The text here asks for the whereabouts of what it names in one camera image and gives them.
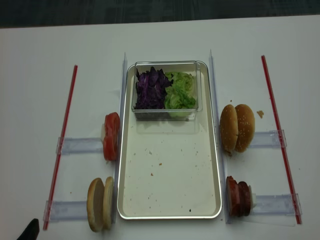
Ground clear sesame bun holder rail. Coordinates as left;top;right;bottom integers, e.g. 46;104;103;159
248;129;287;149

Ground white patty pusher block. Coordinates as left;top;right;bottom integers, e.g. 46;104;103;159
248;185;257;210

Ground metal baking tray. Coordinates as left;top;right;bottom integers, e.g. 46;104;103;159
117;61;222;220

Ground right long clear rail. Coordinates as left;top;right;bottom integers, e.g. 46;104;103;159
208;49;231;224

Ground dark brown meat patty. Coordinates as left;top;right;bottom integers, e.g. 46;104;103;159
238;181;251;217

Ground bread crumb on table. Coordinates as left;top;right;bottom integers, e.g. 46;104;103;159
257;110;264;119

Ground clear plastic salad container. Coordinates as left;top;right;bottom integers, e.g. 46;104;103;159
131;60;203;121

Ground pale bun bottom half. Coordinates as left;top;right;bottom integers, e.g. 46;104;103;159
102;176;114;230

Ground purple cabbage leaves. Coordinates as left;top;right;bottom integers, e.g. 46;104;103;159
134;66;174;110

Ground left red guide strip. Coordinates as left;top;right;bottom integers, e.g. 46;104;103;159
42;65;78;231

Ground right red guide strip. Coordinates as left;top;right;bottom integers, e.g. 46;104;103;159
261;55;303;225

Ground left long clear rail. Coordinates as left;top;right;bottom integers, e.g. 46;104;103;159
112;52;128;224

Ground clear tomato holder rail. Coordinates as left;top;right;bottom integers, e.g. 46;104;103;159
55;137;103;155

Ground golden bun top half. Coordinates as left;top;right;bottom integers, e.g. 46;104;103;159
86;177;105;233

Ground long clear rail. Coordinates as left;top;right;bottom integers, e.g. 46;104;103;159
112;52;128;224
208;49;231;224

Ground clear patty holder rail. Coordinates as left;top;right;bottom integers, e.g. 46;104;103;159
250;194;302;216

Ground red guide strip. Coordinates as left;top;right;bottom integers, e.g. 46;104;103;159
261;55;303;225
42;65;78;231

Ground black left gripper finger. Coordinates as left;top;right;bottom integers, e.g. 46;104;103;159
17;218;40;240

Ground clear left bun holder rail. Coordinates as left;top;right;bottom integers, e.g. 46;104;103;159
43;200;88;222

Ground white tomato pusher block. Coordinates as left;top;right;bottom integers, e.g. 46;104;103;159
100;124;106;142

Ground right sesame bun half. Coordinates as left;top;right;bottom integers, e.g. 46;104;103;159
235;104;255;153

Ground green lettuce leaves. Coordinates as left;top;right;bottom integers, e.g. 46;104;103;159
164;71;196;119

